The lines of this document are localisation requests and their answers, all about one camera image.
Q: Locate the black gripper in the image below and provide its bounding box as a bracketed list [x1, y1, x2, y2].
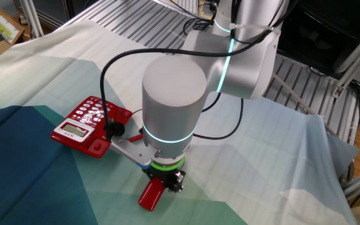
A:
[142, 166, 186, 194]

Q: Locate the red telephone base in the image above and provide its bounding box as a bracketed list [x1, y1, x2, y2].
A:
[50, 96, 133, 159]

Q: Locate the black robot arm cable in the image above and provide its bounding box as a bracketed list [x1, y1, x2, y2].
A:
[99, 0, 293, 141]

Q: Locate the black cable bundle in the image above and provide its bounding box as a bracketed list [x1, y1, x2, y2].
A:
[307, 67, 360, 126]

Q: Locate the black bulky equipment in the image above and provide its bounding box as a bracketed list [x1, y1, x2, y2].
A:
[276, 0, 360, 76]

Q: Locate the white computer keyboard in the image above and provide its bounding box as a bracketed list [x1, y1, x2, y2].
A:
[167, 0, 199, 15]

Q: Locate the beige hose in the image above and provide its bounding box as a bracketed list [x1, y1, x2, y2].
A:
[272, 73, 337, 135]

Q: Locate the teal blue white tablecloth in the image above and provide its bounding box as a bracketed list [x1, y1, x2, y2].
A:
[0, 19, 360, 225]

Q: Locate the red telephone handset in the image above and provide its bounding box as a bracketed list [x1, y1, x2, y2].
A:
[137, 177, 166, 212]

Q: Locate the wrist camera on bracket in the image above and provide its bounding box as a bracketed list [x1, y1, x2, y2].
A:
[104, 121, 161, 167]

